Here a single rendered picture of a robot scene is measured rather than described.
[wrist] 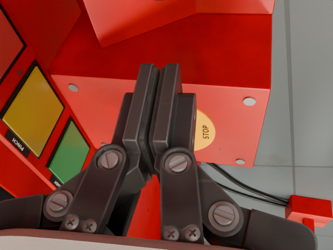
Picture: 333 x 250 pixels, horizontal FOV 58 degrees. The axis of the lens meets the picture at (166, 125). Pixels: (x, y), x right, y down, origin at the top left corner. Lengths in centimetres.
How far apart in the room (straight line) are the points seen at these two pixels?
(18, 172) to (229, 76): 26
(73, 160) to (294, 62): 107
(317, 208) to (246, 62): 208
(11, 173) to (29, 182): 4
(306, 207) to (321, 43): 130
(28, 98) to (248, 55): 15
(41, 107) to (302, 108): 131
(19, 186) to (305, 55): 107
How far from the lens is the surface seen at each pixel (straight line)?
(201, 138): 25
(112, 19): 23
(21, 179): 38
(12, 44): 20
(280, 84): 134
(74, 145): 27
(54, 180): 26
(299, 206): 223
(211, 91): 20
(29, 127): 22
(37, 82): 22
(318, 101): 143
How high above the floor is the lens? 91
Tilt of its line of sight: 33 degrees down
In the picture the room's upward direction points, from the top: 166 degrees counter-clockwise
